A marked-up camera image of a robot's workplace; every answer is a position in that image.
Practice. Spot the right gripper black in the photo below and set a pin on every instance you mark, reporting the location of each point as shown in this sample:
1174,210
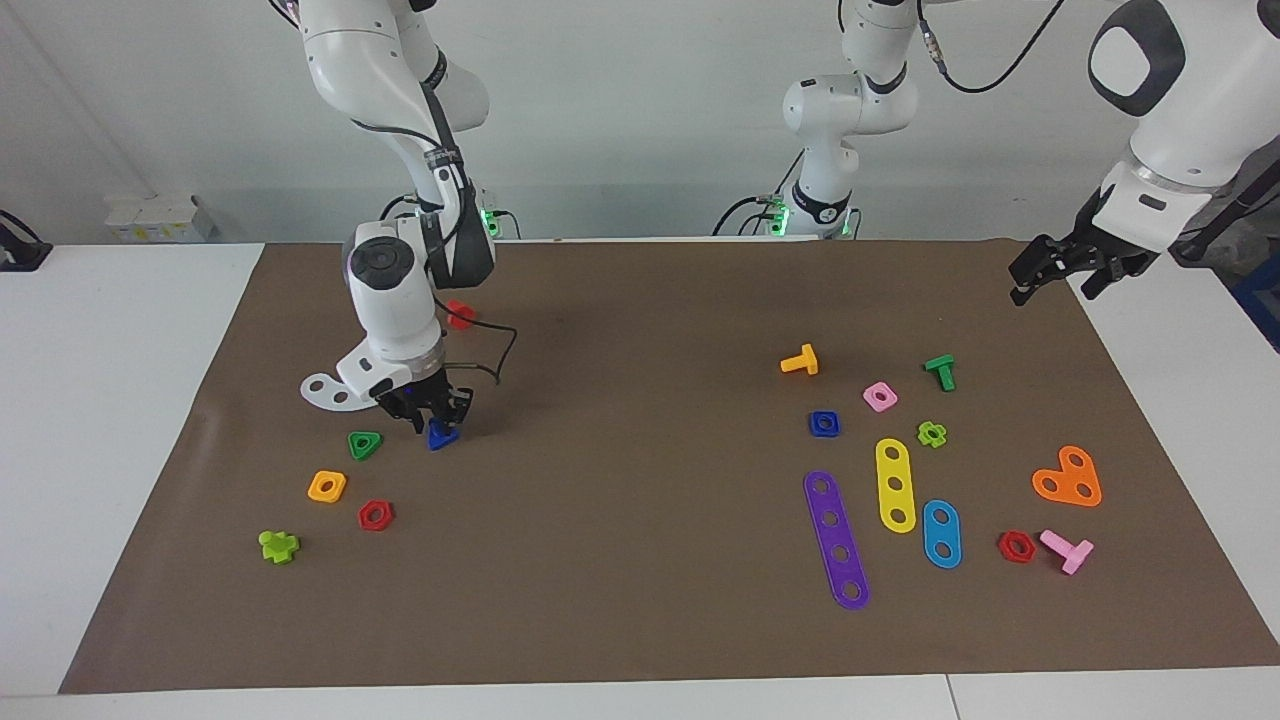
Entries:
415,396

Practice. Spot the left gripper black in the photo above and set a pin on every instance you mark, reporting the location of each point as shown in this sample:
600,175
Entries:
1105,255

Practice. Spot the blue triangle nut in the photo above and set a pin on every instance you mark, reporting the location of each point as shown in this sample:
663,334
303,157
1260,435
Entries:
440,438

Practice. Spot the blue square nut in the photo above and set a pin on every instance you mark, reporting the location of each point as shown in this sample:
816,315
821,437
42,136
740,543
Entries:
814,430

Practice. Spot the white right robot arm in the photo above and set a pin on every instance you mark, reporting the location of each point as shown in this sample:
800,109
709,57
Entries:
385,300

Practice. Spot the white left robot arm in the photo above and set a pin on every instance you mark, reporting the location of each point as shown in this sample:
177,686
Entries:
850,110

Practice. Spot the green triangle nut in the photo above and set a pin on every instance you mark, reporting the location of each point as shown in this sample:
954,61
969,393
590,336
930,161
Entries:
356,453

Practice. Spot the red plastic screw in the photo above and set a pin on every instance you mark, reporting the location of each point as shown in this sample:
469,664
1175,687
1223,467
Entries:
462,318

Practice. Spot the white curved plate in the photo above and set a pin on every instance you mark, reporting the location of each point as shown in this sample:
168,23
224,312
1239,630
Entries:
328,393

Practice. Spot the red hexagon nut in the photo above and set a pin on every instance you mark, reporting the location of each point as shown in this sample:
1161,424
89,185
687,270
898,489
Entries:
364,517
1003,548

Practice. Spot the orange square nut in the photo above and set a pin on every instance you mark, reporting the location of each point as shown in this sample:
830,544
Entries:
314,490

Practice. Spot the dark green plastic screw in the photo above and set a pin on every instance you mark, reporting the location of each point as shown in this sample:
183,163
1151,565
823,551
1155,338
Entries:
942,368

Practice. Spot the blue box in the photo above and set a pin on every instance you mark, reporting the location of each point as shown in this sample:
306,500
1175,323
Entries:
1262,305

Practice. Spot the orange angled plate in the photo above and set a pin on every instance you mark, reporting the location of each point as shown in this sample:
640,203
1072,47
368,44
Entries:
1068,478

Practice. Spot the lime green plastic screw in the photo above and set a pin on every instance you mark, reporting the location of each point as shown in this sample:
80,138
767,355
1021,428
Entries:
275,547

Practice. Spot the green cross nut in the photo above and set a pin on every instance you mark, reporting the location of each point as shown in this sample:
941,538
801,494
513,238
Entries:
922,436

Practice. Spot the pink square nut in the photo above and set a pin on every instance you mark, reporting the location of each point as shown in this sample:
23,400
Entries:
870,392

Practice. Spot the brown table mat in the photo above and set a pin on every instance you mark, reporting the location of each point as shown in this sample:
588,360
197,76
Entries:
600,580

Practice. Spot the yellow three-hole plate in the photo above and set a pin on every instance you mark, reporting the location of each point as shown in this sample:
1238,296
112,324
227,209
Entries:
893,468

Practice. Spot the pink plastic screw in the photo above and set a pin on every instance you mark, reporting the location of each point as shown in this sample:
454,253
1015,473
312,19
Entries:
1060,545

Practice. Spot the orange plastic screw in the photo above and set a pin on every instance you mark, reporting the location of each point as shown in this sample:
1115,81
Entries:
805,362

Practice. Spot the blue two-hole plate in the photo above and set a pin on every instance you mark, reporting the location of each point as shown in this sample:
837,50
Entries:
941,534

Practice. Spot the white power strip box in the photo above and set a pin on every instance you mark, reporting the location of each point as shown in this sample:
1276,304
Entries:
160,218

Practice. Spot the purple four-hole plate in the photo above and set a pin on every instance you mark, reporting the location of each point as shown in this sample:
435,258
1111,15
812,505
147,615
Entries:
835,537

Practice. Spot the black clamp mount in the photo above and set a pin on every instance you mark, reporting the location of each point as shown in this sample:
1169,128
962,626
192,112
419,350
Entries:
20,250

